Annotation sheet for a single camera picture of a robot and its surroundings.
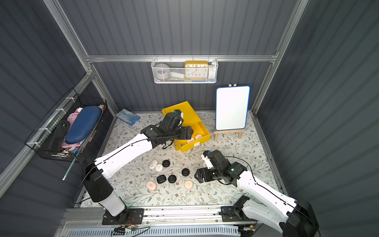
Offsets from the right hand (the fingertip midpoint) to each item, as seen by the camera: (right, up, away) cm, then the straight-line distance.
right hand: (203, 173), depth 78 cm
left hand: (-8, +22, 0) cm, 23 cm away
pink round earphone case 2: (-2, +19, +7) cm, 21 cm away
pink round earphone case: (-8, -8, +5) cm, 12 cm away
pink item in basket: (-66, +29, -5) cm, 72 cm away
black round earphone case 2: (-10, -2, +10) cm, 14 cm away
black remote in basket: (-64, +21, -15) cm, 69 cm away
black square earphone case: (-24, -5, +7) cm, 25 cm away
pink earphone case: (-7, +17, +5) cm, 19 cm away
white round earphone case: (-26, 0, +11) cm, 29 cm away
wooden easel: (+18, +21, +22) cm, 35 cm away
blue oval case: (-56, +26, -10) cm, 63 cm away
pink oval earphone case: (-29, -8, +4) cm, 30 cm away
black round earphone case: (-23, +2, +14) cm, 26 cm away
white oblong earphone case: (-30, +2, +13) cm, 33 cm away
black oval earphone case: (-18, -6, +7) cm, 20 cm away
